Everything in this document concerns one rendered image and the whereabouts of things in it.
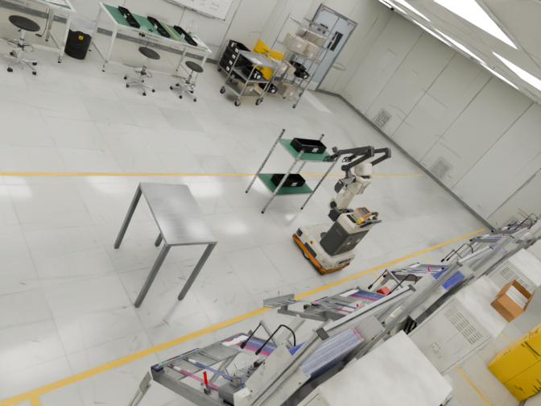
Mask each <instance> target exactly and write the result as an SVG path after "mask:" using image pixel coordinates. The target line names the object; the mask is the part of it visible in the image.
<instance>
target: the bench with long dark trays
mask: <svg viewBox="0 0 541 406"><path fill-rule="evenodd" d="M97 4H98V5H99V6H100V7H99V11H98V13H97V19H96V22H95V28H96V30H95V33H94V36H93V37H92V39H91V42H90V45H89V51H90V52H91V50H90V49H92V48H93V46H94V47H95V48H96V49H97V51H98V53H99V54H100V56H101V58H102V59H103V60H104V61H105V62H104V64H103V70H102V72H104V71H105V70H106V67H107V64H114V65H118V66H122V67H126V68H132V69H134V68H140V67H137V66H133V65H128V64H123V63H118V62H115V61H111V60H109V56H110V53H111V50H112V47H113V45H114V40H115V37H116V34H117V31H118V29H121V30H124V31H129V32H132V33H135V34H138V35H139V33H141V34H142V33H143V32H144V35H145V36H146V37H149V38H150V37H151V38H152V39H157V40H160V41H163V42H166V43H170V44H174V45H177V46H181V47H183V48H184V51H183V53H182V56H181V57H180V61H179V63H178V65H177V68H176V69H177V70H176V71H177V72H178V70H179V69H180V66H181V67H182V68H183V69H184V70H185V72H186V73H187V74H188V75H190V74H191V73H190V72H189V71H188V70H187V69H186V68H185V67H184V65H183V64H182V61H183V58H184V55H185V53H186V51H187V49H192V50H194V51H198V52H202V53H205V55H204V59H203V60H202V62H201V65H200V66H201V67H202V68H203V66H204V63H205V61H206V59H207V57H208V54H209V53H210V54H211V53H212V52H211V51H210V50H209V49H208V48H207V46H206V45H205V44H204V43H203V44H204V47H202V46H200V45H199V44H198V45H197V46H193V45H190V44H189V43H188V42H187V41H186V40H185V39H184V38H183V37H182V36H181V35H180V34H179V33H178V32H177V31H176V30H175V29H174V28H173V27H174V26H172V25H169V24H166V23H162V22H159V23H160V24H161V25H162V26H163V27H164V28H165V29H166V30H167V32H168V33H169V34H170V35H171V37H170V38H168V37H165V36H161V35H160V33H159V32H158V31H157V30H156V29H155V28H154V26H153V25H152V24H151V23H150V22H149V20H148V19H147V17H145V16H142V15H140V14H135V13H132V12H131V14H132V15H133V16H134V18H135V19H136V20H137V22H138V23H139V24H140V26H141V27H140V28H136V27H132V26H131V25H130V24H129V23H128V22H127V21H126V20H125V19H124V18H123V15H122V14H121V12H120V11H119V9H118V8H117V7H115V6H111V5H108V4H104V3H103V2H98V3H97ZM102 11H103V12H104V13H105V15H106V16H107V17H108V19H109V20H110V21H111V23H112V24H113V25H114V31H113V34H112V37H111V40H110V43H109V48H108V51H107V54H106V57H105V56H104V55H103V53H102V52H101V50H100V49H99V47H98V46H97V45H96V44H95V42H94V40H95V36H96V33H97V28H98V24H99V21H100V18H101V12H102ZM149 29H151V30H152V32H149ZM188 34H189V35H190V36H191V34H192V32H191V31H190V32H189V33H188ZM191 37H192V38H195V39H198V40H199V41H201V40H200V39H199V38H198V37H197V36H196V35H195V36H194V37H193V36H191ZM201 42H202V41H201ZM146 70H147V71H148V72H149V73H155V74H159V75H164V76H167V77H174V78H178V79H180V78H181V76H177V75H173V74H169V73H165V72H159V71H155V70H151V69H147V68H146ZM199 75H200V72H198V73H197V74H196V77H195V78H194V76H192V78H191V81H193V82H194V83H196V82H197V79H198V77H199Z"/></svg>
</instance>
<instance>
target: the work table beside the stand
mask: <svg viewBox="0 0 541 406"><path fill-rule="evenodd" d="M142 194H143V196H144V197H145V199H146V202H147V204H148V206H149V208H150V211H151V213H152V215H153V218H154V219H155V222H156V225H157V226H158V228H159V231H160V233H159V236H158V238H157V239H156V241H155V246H156V247H159V245H160V243H161V242H162V240H164V242H165V243H164V245H163V248H162V250H161V251H160V253H159V256H158V258H157V259H156V261H155V264H154V266H153V268H152V269H151V272H150V274H149V276H148V277H147V279H146V281H145V283H144V285H143V286H142V289H141V291H140V293H139V294H138V297H137V299H136V301H135V302H134V307H135V308H139V307H140V305H141V303H142V302H143V300H144V298H145V296H146V294H147V292H148V290H149V288H150V286H151V285H152V283H153V281H154V279H155V277H156V275H157V273H158V271H159V269H160V268H161V266H162V264H163V261H164V260H165V258H166V256H167V253H168V252H169V250H170V249H171V247H177V246H190V245H203V244H208V246H207V248H206V249H205V251H204V253H203V255H202V256H201V257H200V260H199V262H198V263H197V265H196V266H195V268H194V270H193V271H192V274H191V275H190V276H189V278H188V280H187V282H186V284H185V285H184V287H183V288H182V290H181V292H180V294H179V295H178V297H177V298H178V300H183V299H184V297H185V295H186V294H187V292H188V290H189V289H190V287H191V286H192V284H193V282H194V280H195V279H196V277H197V276H198V274H199V272H200V270H201V268H202V267H203V266H204V264H205V262H206V260H207V259H208V257H209V256H210V254H211V253H212V251H213V249H214V247H215V246H216V244H217V242H218V241H217V238H216V236H215V234H214V233H213V231H212V229H211V227H210V225H209V224H208V222H207V220H206V218H205V217H204V215H203V213H202V211H201V209H200V207H199V205H198V204H197V202H196V200H195V198H194V196H193V195H192V193H191V191H190V189H189V187H188V186H187V185H186V184H164V183H150V182H139V184H138V187H137V190H136V192H135V195H134V197H133V200H132V202H131V204H130V208H129V209H128V211H127V214H126V217H125V219H124V222H123V223H122V227H121V229H120V231H119V233H118V236H117V238H116V241H115V243H114V249H119V247H120V245H121V243H122V240H123V237H124V235H125V233H126V230H127V228H128V225H129V224H130V220H131V218H132V216H133V214H134V211H135V209H136V207H137V204H138V202H139V199H140V197H141V195H142Z"/></svg>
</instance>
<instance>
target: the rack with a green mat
mask: <svg viewBox="0 0 541 406"><path fill-rule="evenodd" d="M284 131H285V129H282V131H281V132H280V134H279V136H278V138H277V139H276V140H275V143H274V144H273V146H272V148H271V149H270V151H269V152H268V154H267V156H266V158H265V159H264V160H263V162H262V164H261V166H260V168H259V169H258V171H257V172H256V174H255V176H254V178H253V180H252V181H251V182H250V184H249V186H248V188H247V189H246V191H245V193H248V192H249V190H250V188H251V186H252V184H253V183H254V182H255V180H256V178H259V179H260V181H261V182H262V183H263V185H264V186H265V187H266V188H267V190H268V191H269V192H270V193H271V195H272V196H271V198H270V200H269V201H268V202H267V203H266V205H265V207H264V208H263V210H262V212H261V213H262V214H264V212H265V211H266V209H267V207H268V206H269V204H270V203H271V202H272V200H273V199H274V197H281V196H294V195H308V194H310V196H309V197H308V199H307V200H306V201H305V202H304V204H303V205H302V207H301V209H303V208H304V206H305V205H306V204H307V203H308V202H309V200H310V199H311V197H312V196H313V194H314V193H315V191H316V190H317V189H318V188H319V187H320V185H321V183H322V182H323V181H324V179H325V177H326V176H327V175H328V174H329V173H330V171H331V170H332V168H333V167H334V165H335V164H336V163H337V161H338V160H339V159H340V157H341V156H342V155H340V156H338V157H337V158H336V159H334V161H333V162H327V161H326V162H323V160H324V157H325V156H327V155H330V154H329V153H328V152H327V151H326V150H325V151H324V153H323V154H316V153H304V151H305V150H304V149H302V150H301V152H297V151H296V150H295V149H294V148H293V147H292V146H291V145H290V143H291V141H292V139H281V137H282V135H283V133H284ZM277 143H280V144H281V146H282V147H283V148H284V149H285V150H286V151H287V152H288V153H289V154H290V155H291V157H292V158H293V159H294V160H295V161H294V163H293V164H292V165H291V167H290V168H289V170H288V171H287V173H285V174H286V175H285V176H284V178H283V179H282V181H281V182H280V184H279V186H278V187H276V186H275V185H274V184H273V182H272V181H271V177H272V176H273V175H274V173H260V172H261V170H262V168H263V166H264V165H265V163H266V161H267V160H268V158H269V157H270V155H271V153H272V151H273V150H274V149H275V147H276V145H277ZM325 160H326V158H325ZM325 160H324V161H325ZM297 162H303V163H302V165H301V166H300V168H299V170H298V171H297V173H291V171H292V169H293V167H294V166H295V165H296V163H297ZM307 162H316V163H332V165H331V166H330V168H329V169H328V171H327V172H326V173H325V174H324V176H323V177H322V179H321V180H320V182H319V183H318V185H317V186H316V187H315V188H314V190H313V191H312V190H311V189H310V187H309V186H308V185H307V184H306V183H304V185H303V186H302V187H281V186H282V185H283V183H284V181H285V180H286V179H287V177H288V176H289V174H299V172H300V171H301V170H302V168H303V167H304V165H305V164H306V163H307Z"/></svg>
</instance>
